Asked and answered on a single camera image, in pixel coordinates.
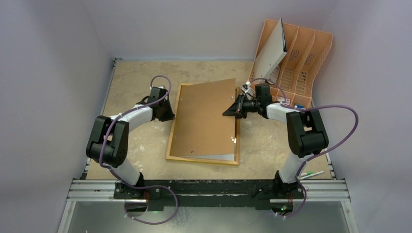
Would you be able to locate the red white small box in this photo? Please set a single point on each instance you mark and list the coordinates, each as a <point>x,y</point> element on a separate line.
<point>286,102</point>

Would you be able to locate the yellow wooden picture frame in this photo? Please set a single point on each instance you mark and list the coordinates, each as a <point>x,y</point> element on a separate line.
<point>173,128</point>

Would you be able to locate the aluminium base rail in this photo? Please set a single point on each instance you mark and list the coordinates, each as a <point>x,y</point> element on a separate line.
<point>258,194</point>

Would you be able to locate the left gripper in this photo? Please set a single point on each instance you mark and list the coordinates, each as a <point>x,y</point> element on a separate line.
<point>169,116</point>

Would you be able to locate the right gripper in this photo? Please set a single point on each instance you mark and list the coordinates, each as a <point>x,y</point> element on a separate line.
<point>240,106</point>

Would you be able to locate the building photo print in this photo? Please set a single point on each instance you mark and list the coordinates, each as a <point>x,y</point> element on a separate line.
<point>219,157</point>

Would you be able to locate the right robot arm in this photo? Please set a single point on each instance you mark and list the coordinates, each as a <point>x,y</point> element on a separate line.
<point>305,131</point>

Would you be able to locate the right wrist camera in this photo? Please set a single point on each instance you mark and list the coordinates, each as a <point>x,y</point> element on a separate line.
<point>247,91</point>

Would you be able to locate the white pen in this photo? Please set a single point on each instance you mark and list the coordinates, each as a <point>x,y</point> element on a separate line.
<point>316,174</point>

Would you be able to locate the green capped marker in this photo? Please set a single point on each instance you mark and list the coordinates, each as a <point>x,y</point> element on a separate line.
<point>306,175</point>

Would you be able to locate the peach desk organizer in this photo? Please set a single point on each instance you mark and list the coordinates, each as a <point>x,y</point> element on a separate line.
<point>307,51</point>

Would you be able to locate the brown backing board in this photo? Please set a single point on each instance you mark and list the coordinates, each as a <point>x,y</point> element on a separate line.
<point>206,119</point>

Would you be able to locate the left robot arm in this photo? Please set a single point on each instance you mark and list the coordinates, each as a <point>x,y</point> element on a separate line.
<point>108,141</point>

